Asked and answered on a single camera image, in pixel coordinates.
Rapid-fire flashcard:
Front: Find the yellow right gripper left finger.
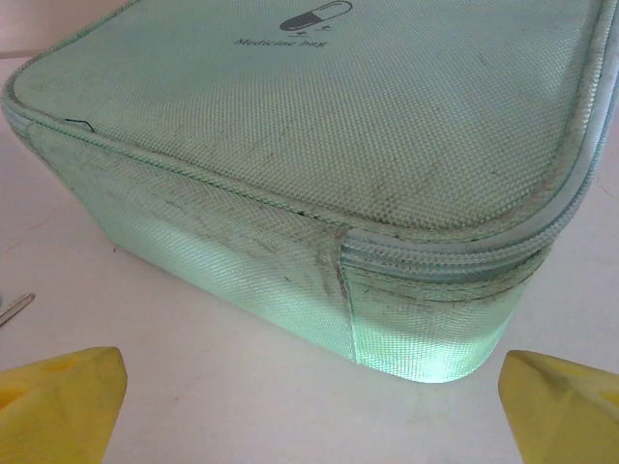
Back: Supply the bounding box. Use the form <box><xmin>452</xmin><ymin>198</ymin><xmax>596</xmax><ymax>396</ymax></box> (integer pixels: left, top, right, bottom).
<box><xmin>0</xmin><ymin>345</ymin><xmax>130</xmax><ymax>464</ymax></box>

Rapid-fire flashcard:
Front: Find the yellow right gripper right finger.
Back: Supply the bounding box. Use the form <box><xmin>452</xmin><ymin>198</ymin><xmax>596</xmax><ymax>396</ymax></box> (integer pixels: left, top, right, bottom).
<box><xmin>497</xmin><ymin>350</ymin><xmax>619</xmax><ymax>464</ymax></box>

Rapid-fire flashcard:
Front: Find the single silver key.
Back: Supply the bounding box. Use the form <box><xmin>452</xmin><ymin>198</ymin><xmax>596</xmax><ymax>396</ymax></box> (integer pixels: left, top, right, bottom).
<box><xmin>0</xmin><ymin>293</ymin><xmax>36</xmax><ymax>328</ymax></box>

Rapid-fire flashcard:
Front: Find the mint green square box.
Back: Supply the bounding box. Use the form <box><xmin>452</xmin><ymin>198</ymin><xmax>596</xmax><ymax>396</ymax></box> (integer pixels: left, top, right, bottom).
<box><xmin>0</xmin><ymin>0</ymin><xmax>619</xmax><ymax>388</ymax></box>

